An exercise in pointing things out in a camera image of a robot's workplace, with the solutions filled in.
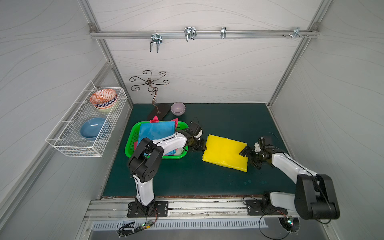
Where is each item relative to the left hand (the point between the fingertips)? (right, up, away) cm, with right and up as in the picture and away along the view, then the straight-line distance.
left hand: (205, 148), depth 90 cm
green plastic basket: (-46, +9, +3) cm, 47 cm away
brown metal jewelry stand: (-34, +40, +1) cm, 53 cm away
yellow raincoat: (+13, -2, +1) cm, 13 cm away
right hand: (+25, -4, 0) cm, 25 cm away
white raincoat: (-16, -2, -2) cm, 16 cm away
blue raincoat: (-31, +11, +4) cm, 33 cm away
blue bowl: (-53, +15, -24) cm, 60 cm away
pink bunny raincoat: (-34, +17, +10) cm, 39 cm away
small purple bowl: (-20, +26, +25) cm, 41 cm away
